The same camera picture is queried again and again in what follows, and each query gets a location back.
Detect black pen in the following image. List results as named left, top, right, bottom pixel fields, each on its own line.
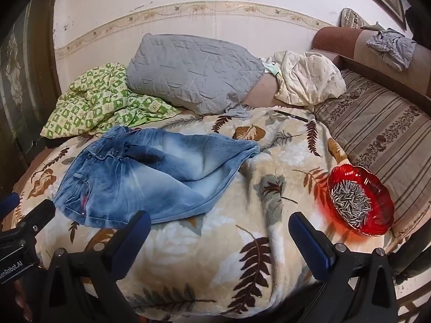
left=273, top=109, right=310, bottom=122

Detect pink bolster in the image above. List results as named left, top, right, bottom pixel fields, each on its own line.
left=242, top=72, right=314, bottom=108

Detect red glass bowl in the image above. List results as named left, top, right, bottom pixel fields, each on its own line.
left=327, top=165, right=395, bottom=237

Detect grey quilted pillow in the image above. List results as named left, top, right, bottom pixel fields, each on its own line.
left=126, top=34, right=265, bottom=118

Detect cream patterned cloth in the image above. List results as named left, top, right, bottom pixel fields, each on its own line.
left=272, top=50, right=347, bottom=106

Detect sunflower seeds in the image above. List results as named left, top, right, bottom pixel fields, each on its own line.
left=332, top=180, right=373, bottom=227

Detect green checked quilt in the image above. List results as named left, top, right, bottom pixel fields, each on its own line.
left=40, top=62, right=182, bottom=139

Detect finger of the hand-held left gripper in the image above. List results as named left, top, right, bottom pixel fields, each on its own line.
left=0, top=192, right=20, bottom=214
left=0, top=199, right=56, bottom=243

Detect brown sofa backrest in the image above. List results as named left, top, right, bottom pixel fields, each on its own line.
left=311, top=26, right=431, bottom=108

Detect crumpled grey cloth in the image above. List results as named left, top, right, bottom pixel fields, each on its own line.
left=366, top=29, right=418, bottom=72

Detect striped sofa cover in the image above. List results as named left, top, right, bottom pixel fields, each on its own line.
left=313, top=69, right=431, bottom=239

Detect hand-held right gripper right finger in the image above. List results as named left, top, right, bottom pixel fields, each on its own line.
left=289, top=212, right=399, bottom=323

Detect blue denim pants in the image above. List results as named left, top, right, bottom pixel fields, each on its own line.
left=53, top=126, right=261, bottom=227

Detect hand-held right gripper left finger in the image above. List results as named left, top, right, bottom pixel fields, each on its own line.
left=40, top=210, right=152, bottom=323

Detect leaf print blanket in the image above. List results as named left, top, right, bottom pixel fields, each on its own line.
left=12, top=106, right=340, bottom=318

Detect striped cushion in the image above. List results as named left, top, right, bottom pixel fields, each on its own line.
left=340, top=8, right=371, bottom=29

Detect light blue cloth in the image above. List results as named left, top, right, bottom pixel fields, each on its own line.
left=261, top=57, right=281, bottom=76

